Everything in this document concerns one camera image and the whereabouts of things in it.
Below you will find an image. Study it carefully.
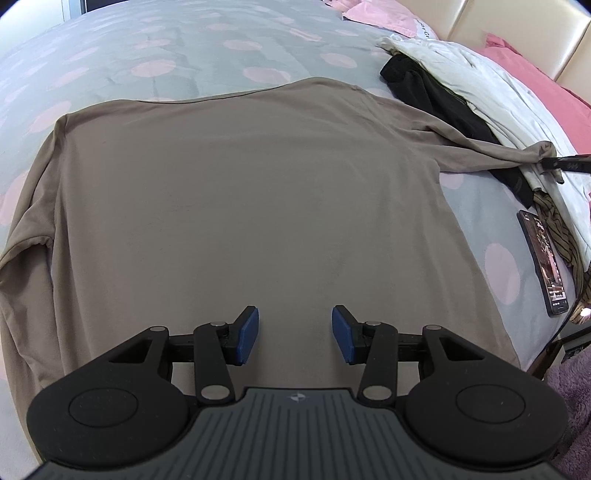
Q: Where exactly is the black garment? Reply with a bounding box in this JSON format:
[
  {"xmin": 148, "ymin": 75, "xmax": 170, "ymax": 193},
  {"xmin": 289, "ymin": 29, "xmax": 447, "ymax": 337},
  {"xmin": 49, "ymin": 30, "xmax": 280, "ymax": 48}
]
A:
[{"xmin": 379, "ymin": 54, "xmax": 536, "ymax": 208}]

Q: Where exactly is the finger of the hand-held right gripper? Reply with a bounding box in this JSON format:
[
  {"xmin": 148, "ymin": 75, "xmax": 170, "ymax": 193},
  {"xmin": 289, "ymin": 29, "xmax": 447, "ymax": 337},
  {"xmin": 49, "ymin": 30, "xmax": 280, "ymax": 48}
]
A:
[{"xmin": 539, "ymin": 154, "xmax": 591, "ymax": 185}]

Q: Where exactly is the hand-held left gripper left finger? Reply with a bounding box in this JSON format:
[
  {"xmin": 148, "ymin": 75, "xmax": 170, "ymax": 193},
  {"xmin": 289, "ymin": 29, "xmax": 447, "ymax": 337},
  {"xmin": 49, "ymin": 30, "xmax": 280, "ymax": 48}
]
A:
[{"xmin": 108, "ymin": 305, "xmax": 260, "ymax": 404}]

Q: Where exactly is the taupe long-sleeve shirt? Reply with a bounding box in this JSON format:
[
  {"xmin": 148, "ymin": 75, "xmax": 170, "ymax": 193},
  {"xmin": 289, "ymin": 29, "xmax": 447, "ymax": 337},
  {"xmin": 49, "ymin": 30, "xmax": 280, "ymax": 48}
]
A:
[{"xmin": 0, "ymin": 77, "xmax": 557, "ymax": 402}]

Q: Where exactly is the light pink pillow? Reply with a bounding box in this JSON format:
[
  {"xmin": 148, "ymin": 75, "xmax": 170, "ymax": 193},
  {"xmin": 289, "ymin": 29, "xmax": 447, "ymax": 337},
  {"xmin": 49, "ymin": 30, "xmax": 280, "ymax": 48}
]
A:
[{"xmin": 323, "ymin": 0, "xmax": 440, "ymax": 40}]

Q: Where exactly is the striped garment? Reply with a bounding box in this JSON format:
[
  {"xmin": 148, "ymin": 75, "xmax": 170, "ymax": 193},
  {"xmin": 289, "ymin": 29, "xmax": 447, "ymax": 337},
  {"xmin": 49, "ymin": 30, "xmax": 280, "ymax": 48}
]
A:
[{"xmin": 533, "ymin": 191, "xmax": 591, "ymax": 301}]

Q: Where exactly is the white garment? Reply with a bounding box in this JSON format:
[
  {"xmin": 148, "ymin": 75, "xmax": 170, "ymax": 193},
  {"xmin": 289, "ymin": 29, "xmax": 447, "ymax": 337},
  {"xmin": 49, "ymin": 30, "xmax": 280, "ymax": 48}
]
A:
[{"xmin": 376, "ymin": 33, "xmax": 591, "ymax": 259}]

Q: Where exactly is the black smartphone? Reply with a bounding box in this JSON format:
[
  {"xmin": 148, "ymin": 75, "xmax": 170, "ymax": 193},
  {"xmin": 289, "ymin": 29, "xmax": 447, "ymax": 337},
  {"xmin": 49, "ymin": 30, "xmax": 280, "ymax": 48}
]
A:
[{"xmin": 517, "ymin": 209, "xmax": 570, "ymax": 317}]

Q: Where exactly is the dark pink pillow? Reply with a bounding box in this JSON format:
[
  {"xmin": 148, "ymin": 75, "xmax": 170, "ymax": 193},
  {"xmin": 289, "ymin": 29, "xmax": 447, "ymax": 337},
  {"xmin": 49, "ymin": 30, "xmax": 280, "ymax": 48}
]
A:
[{"xmin": 480, "ymin": 32, "xmax": 591, "ymax": 155}]

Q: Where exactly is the polka-dot bed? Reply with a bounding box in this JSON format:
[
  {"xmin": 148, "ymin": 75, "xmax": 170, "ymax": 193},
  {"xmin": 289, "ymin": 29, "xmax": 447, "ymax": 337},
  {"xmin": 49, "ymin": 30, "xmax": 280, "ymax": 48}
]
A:
[{"xmin": 0, "ymin": 0, "xmax": 583, "ymax": 467}]

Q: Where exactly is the beige padded headboard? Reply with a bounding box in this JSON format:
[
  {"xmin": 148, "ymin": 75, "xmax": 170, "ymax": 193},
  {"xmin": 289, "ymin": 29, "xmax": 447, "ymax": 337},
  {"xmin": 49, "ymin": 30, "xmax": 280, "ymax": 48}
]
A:
[{"xmin": 413, "ymin": 0, "xmax": 591, "ymax": 100}]

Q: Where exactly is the purple fleece robe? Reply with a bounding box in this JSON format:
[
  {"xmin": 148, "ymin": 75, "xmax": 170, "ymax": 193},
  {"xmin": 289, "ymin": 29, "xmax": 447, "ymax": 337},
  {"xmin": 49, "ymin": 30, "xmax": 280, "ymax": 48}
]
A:
[{"xmin": 545, "ymin": 355, "xmax": 591, "ymax": 472}]

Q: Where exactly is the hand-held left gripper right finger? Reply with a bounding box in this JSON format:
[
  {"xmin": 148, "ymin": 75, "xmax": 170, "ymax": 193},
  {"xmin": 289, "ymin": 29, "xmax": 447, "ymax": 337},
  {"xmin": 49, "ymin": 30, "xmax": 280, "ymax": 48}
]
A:
[{"xmin": 331, "ymin": 305, "xmax": 483, "ymax": 404}]

